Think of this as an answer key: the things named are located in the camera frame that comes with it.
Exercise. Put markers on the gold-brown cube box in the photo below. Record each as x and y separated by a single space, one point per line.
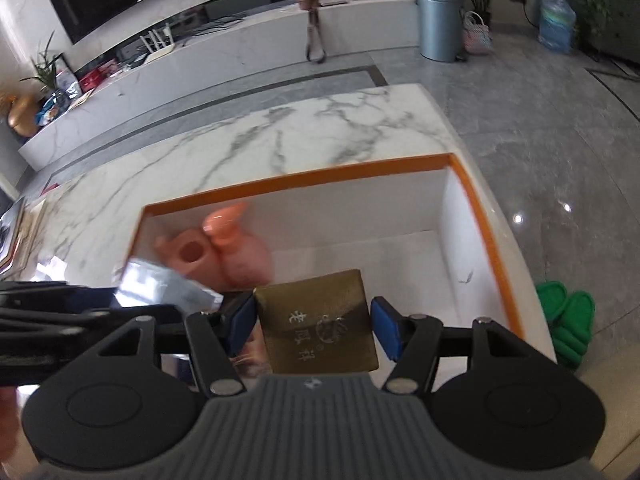
315 325

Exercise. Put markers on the white packet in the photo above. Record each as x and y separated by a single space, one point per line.
67 82

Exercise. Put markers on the pink pump bottle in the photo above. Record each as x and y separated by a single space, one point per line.
245 260

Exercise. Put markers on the blue water jug with pump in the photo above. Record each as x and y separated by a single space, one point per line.
555 25

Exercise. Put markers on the green plant in glass vase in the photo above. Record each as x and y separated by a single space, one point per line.
47 67

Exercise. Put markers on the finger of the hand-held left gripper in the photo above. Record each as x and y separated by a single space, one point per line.
90 297
60 322

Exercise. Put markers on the black notebook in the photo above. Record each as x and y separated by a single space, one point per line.
7 230

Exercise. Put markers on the white marble TV console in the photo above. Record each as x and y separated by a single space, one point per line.
225 55

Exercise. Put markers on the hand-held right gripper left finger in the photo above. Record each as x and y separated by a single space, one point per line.
242 320

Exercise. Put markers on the grey pedal trash can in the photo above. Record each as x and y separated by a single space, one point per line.
440 25

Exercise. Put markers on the white router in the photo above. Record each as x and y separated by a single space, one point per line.
160 50

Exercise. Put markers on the green slipper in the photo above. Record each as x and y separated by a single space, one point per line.
550 297
575 320

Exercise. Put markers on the pink-red box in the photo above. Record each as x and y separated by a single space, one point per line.
109 67

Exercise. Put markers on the orange-rimmed white box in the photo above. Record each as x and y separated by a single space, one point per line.
360 255

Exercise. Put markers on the woven basket bag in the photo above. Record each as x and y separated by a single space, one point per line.
477 37

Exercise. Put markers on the red box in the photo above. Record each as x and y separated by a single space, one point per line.
92 80

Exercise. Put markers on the blue snack packet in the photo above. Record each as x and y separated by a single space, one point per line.
50 107

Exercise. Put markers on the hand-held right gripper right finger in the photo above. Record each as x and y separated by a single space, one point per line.
387 330

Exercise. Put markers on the small silver box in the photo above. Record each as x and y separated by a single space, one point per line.
160 287

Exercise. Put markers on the gold vase with dried flowers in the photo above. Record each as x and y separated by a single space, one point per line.
22 117

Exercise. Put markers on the grey dresser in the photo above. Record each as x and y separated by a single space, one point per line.
625 35

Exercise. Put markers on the pink plastic cup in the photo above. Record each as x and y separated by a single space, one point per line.
192 260

